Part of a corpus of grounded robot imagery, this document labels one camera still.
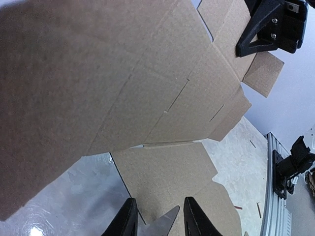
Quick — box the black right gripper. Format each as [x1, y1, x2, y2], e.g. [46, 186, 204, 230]
[236, 0, 308, 57]

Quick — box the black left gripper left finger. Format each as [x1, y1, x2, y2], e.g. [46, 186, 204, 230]
[101, 198, 138, 236]

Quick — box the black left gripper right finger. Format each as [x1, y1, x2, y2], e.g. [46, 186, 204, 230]
[184, 197, 222, 236]

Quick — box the brown cardboard box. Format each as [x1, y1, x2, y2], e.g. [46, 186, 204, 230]
[0, 0, 284, 221]

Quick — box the right robot arm white sleeve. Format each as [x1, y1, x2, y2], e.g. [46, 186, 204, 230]
[278, 136, 315, 179]

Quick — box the front aluminium frame rail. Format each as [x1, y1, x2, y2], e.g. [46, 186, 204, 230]
[259, 132, 315, 236]

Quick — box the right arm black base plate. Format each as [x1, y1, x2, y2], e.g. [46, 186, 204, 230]
[272, 149, 296, 200]

